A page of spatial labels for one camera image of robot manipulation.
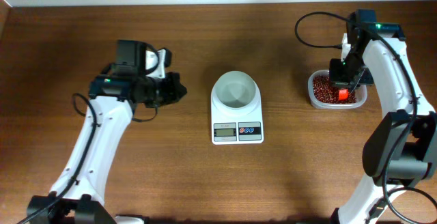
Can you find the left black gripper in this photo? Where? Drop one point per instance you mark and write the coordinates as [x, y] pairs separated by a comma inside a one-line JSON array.
[[164, 91]]

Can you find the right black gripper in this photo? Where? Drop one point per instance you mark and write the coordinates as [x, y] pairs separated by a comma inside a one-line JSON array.
[[345, 81]]

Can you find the orange plastic measuring scoop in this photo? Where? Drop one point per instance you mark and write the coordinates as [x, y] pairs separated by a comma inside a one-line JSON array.
[[343, 94]]

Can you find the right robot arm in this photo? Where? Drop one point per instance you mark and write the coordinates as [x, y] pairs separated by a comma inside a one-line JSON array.
[[401, 151]]

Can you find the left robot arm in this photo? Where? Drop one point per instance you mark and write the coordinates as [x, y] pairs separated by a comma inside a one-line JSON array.
[[137, 76]]

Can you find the white round bowl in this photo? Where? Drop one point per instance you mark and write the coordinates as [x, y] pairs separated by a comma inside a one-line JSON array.
[[234, 90]]

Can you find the white digital kitchen scale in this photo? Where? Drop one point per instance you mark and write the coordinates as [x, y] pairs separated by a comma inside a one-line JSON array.
[[237, 126]]

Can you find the clear plastic food container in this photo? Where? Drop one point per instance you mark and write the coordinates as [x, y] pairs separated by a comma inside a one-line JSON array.
[[360, 93]]

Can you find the red adzuki beans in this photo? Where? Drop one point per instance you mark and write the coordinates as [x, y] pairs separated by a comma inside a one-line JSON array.
[[325, 92]]

